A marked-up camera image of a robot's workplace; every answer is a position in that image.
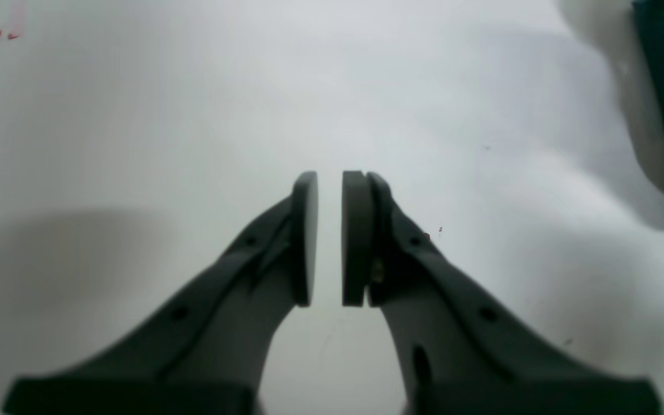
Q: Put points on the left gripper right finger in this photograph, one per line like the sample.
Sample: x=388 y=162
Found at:
x=460 y=351

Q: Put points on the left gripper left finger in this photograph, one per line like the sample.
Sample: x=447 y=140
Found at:
x=204 y=350

